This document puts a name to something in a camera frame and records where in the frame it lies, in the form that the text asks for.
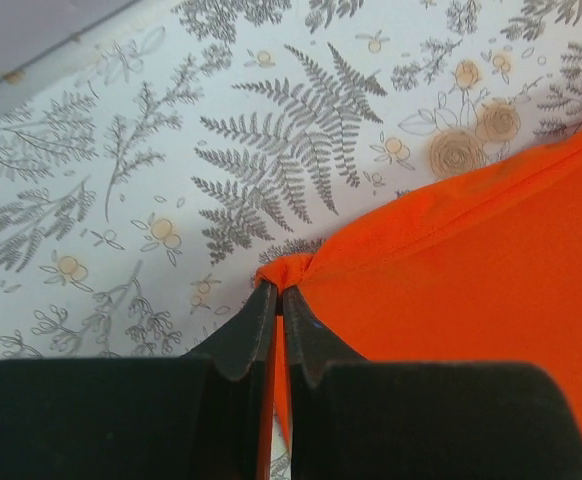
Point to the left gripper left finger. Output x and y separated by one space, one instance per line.
204 415

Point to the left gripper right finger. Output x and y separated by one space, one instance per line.
352 418

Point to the orange t shirt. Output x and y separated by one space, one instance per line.
482 266

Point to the floral table mat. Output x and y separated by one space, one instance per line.
139 198

